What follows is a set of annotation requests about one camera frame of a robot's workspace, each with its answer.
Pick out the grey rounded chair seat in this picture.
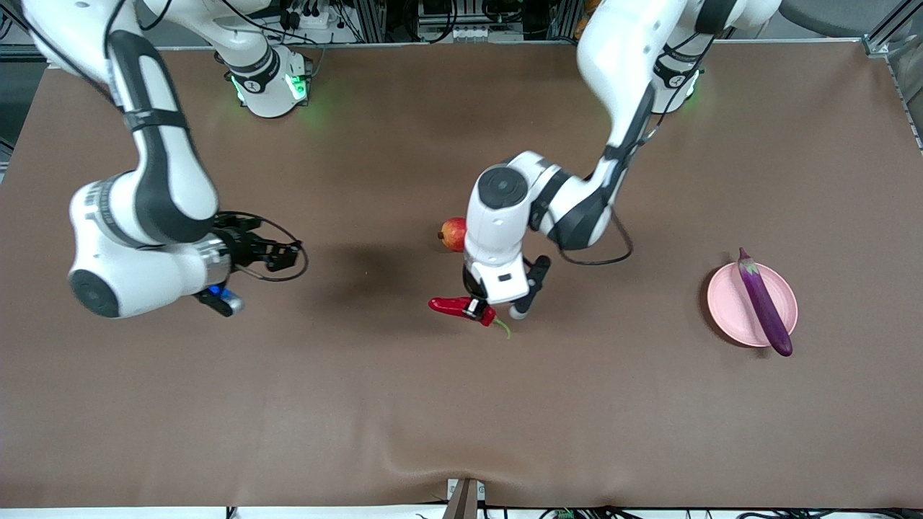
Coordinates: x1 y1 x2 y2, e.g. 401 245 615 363
780 0 906 38

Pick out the white power strip with plugs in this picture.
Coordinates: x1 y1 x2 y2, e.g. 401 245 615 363
278 4 334 31

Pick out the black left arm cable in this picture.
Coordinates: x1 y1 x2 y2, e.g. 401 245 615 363
557 29 722 267

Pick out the pink plate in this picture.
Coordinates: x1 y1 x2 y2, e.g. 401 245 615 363
707 262 799 348

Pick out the purple eggplant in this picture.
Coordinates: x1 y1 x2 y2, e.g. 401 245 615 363
737 247 794 358

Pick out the red apple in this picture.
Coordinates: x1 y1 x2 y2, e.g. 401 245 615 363
438 217 469 252

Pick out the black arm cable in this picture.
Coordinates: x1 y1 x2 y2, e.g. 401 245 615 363
234 211 310 283
557 29 722 267

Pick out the red chili pepper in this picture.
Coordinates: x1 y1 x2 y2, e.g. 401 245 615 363
428 296 513 340

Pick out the brown table cover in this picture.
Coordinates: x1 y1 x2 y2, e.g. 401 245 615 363
0 40 923 510

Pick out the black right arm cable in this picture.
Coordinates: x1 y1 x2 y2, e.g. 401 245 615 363
234 211 310 283

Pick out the grey metal table bracket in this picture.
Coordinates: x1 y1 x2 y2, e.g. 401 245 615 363
441 478 486 519

